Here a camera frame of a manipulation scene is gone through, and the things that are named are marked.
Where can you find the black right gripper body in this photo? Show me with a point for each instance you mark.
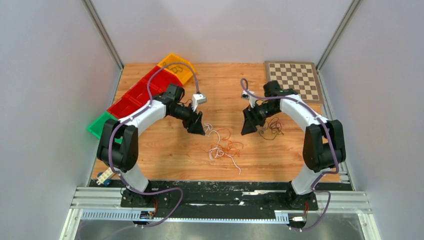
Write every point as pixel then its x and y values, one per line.
pixel 259 112

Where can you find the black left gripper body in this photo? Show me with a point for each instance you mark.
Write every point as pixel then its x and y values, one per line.
pixel 188 123

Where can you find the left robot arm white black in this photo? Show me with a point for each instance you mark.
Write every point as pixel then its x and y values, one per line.
pixel 119 141

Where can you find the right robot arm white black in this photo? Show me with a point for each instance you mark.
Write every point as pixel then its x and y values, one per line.
pixel 323 147

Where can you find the yellow plastic bin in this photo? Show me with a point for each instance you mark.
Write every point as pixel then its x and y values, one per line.
pixel 180 67

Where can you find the red plastic bin far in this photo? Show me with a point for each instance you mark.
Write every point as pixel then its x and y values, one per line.
pixel 158 82

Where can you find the red plastic bin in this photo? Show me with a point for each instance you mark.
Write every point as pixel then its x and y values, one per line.
pixel 139 93
pixel 158 82
pixel 125 106

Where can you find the wooden chessboard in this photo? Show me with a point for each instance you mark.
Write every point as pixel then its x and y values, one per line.
pixel 297 75

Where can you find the red plastic bin middle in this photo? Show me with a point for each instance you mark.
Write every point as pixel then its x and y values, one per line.
pixel 139 93

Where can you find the red plastic bin near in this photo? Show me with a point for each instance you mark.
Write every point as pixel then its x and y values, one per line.
pixel 125 106

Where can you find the green plastic bin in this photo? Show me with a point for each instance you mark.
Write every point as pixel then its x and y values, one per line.
pixel 96 127

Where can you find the small white blue toy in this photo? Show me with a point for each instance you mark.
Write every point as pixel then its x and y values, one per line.
pixel 104 178

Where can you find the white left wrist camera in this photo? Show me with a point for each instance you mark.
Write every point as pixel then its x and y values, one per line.
pixel 198 99

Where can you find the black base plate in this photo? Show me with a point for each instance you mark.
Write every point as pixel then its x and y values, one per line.
pixel 211 211

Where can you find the aluminium frame rail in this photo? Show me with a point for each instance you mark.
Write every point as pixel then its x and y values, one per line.
pixel 336 202

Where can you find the white slotted cable duct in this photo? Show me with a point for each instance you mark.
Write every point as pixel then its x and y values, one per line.
pixel 142 216

